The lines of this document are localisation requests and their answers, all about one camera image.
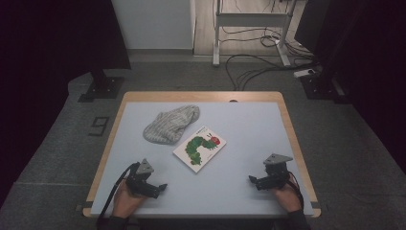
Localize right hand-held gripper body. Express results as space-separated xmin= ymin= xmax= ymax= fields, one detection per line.
xmin=259 ymin=153 xmax=294 ymax=190

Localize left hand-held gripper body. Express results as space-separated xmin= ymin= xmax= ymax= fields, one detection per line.
xmin=125 ymin=158 xmax=155 ymax=196

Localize white caterpillar picture book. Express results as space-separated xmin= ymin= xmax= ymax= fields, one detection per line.
xmin=172 ymin=126 xmax=228 ymax=173

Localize grey striped fluffy cloth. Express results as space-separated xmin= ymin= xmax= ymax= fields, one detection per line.
xmin=142 ymin=104 xmax=201 ymax=146

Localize person's left hand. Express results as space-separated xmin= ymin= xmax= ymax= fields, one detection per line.
xmin=112 ymin=182 xmax=147 ymax=219

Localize person's right hand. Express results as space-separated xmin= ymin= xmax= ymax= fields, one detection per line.
xmin=273 ymin=179 xmax=303 ymax=214

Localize light grey table mat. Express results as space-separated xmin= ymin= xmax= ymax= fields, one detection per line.
xmin=90 ymin=101 xmax=315 ymax=217

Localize black floor marker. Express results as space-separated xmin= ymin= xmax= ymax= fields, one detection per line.
xmin=88 ymin=116 xmax=110 ymax=137

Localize black stand base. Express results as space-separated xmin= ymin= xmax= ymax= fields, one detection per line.
xmin=300 ymin=74 xmax=352 ymax=104
xmin=78 ymin=68 xmax=125 ymax=104

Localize wooden table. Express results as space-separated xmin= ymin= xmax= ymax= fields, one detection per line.
xmin=81 ymin=90 xmax=322 ymax=219

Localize white power strip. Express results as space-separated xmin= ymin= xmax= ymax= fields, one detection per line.
xmin=293 ymin=68 xmax=317 ymax=79

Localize dark curtain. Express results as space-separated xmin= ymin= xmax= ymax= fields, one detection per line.
xmin=295 ymin=0 xmax=406 ymax=175
xmin=0 ymin=0 xmax=132 ymax=207

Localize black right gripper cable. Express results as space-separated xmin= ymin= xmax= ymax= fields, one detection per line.
xmin=286 ymin=171 xmax=305 ymax=212

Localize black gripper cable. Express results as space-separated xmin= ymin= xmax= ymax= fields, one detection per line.
xmin=96 ymin=162 xmax=142 ymax=226
xmin=286 ymin=171 xmax=305 ymax=212

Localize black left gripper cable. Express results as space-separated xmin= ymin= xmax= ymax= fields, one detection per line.
xmin=96 ymin=162 xmax=142 ymax=226

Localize long looping black floor cable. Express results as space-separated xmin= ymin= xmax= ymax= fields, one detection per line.
xmin=224 ymin=54 xmax=320 ymax=92

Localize tangled black floor cables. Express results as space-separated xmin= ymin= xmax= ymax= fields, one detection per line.
xmin=219 ymin=27 xmax=315 ymax=60

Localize white metal desk frame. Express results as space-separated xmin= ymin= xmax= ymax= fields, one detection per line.
xmin=212 ymin=0 xmax=299 ymax=67

